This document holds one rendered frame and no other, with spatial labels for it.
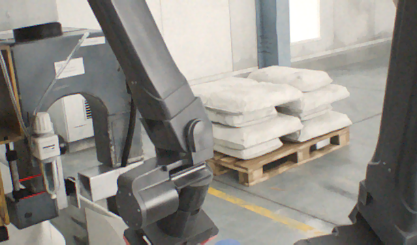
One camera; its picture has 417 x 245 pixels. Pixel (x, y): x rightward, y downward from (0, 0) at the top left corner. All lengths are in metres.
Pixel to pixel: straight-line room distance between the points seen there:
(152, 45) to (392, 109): 0.34
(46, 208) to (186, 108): 0.45
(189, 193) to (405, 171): 0.35
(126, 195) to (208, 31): 5.79
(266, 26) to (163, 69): 6.31
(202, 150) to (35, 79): 0.41
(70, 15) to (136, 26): 4.17
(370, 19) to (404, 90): 8.46
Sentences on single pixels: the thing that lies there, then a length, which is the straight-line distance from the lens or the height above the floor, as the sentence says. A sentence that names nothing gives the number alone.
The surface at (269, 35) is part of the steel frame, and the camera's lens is 6.92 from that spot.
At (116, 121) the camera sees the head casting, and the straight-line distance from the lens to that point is 1.08.
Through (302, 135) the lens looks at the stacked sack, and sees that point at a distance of 4.13.
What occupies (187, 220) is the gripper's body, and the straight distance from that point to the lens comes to 0.74.
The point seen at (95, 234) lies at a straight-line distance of 1.02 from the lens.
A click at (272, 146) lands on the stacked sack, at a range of 3.97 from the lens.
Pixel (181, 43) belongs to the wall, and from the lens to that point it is 6.17.
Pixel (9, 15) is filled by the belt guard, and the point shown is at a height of 1.39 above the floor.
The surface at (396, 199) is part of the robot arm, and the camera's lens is 0.46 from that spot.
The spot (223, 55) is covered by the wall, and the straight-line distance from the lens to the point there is 6.58.
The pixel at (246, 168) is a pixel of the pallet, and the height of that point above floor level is 0.14.
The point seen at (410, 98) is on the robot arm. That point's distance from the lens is 0.38.
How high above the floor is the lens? 1.42
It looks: 15 degrees down
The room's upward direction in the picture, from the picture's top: 4 degrees counter-clockwise
